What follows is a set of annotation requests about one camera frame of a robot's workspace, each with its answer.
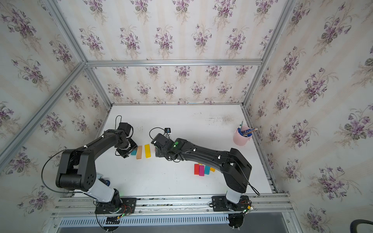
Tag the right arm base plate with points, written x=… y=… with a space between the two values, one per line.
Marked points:
x=230 y=203

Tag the pink pen cup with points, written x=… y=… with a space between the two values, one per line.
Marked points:
x=239 y=139

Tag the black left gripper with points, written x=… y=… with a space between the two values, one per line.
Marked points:
x=133 y=146

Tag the aluminium front rail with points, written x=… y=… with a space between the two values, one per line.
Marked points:
x=173 y=205

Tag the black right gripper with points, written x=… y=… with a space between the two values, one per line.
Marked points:
x=159 y=154

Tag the white vent grille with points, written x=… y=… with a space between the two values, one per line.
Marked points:
x=76 y=222

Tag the yellow block left group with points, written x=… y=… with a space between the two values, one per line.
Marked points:
x=147 y=151

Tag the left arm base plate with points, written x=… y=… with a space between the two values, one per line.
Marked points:
x=124 y=206

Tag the natural wood block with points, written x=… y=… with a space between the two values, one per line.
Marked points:
x=139 y=153

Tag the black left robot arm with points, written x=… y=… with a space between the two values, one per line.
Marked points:
x=77 y=169

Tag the magenta block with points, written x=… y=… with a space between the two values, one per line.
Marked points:
x=201 y=170

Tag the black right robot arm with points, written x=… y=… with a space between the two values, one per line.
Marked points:
x=232 y=164

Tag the red block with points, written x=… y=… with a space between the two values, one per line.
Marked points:
x=196 y=169

